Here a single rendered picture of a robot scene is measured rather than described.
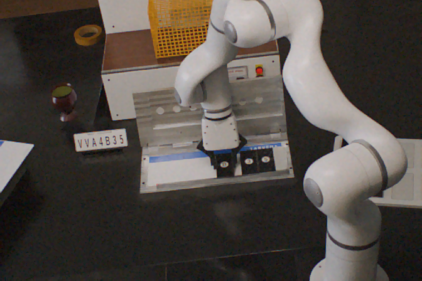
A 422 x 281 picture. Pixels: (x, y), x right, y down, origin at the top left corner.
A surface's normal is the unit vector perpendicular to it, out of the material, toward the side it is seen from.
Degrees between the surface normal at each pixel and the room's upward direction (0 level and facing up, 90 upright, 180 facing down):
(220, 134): 78
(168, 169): 0
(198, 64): 42
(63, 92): 0
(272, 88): 74
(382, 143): 25
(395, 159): 52
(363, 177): 57
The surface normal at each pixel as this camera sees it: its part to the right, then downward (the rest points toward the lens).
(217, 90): 0.29, 0.41
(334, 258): -0.80, 0.40
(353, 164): 0.17, -0.51
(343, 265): -0.48, 0.55
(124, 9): 0.04, 0.63
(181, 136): 0.00, 0.39
